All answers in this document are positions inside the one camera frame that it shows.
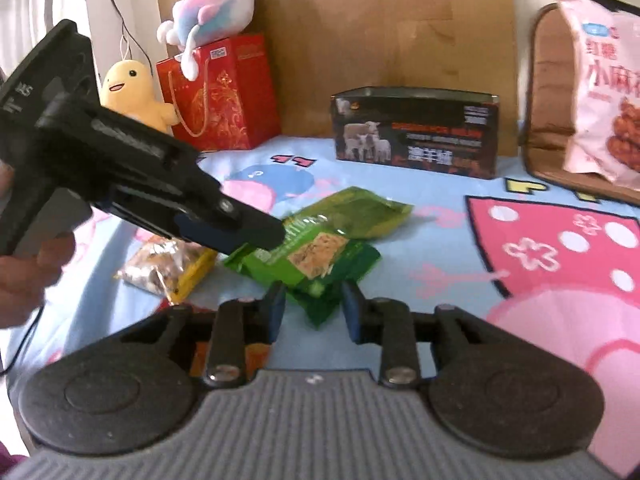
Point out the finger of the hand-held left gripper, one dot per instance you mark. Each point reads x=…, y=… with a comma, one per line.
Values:
x=205, y=232

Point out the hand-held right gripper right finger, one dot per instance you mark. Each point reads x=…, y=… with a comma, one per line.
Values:
x=352, y=310

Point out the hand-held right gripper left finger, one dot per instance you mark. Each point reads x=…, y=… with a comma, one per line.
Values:
x=277, y=310

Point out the dark green snack packet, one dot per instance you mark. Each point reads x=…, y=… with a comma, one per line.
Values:
x=360, y=260

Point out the red orange snack packet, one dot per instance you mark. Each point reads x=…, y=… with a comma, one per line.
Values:
x=255, y=357

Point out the clear yellow-edged nut packet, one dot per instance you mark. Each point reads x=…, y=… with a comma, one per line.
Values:
x=160, y=265

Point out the green cracker picture packet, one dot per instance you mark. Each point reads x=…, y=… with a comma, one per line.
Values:
x=310, y=255

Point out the light green snack packet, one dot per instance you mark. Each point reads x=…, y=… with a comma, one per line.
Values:
x=360, y=215

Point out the black tin box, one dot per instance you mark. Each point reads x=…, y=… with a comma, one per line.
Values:
x=425, y=130

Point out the person's left hand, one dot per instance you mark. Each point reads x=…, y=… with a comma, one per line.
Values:
x=25, y=285

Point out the yellow plush toy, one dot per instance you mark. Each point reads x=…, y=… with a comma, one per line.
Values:
x=135, y=95

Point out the cartoon pig printed blanket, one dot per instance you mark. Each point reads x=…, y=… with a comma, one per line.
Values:
x=450, y=260

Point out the red gift bag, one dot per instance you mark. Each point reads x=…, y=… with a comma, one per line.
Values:
x=235, y=100

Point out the pink blue plush toy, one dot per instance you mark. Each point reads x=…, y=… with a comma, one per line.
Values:
x=215, y=5

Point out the brown seat cushion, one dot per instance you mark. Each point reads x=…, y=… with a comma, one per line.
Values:
x=547, y=85

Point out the large pink snack bag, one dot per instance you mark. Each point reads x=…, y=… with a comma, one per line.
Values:
x=600, y=85

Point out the wood pattern wall board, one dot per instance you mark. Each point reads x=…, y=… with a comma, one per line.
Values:
x=375, y=25

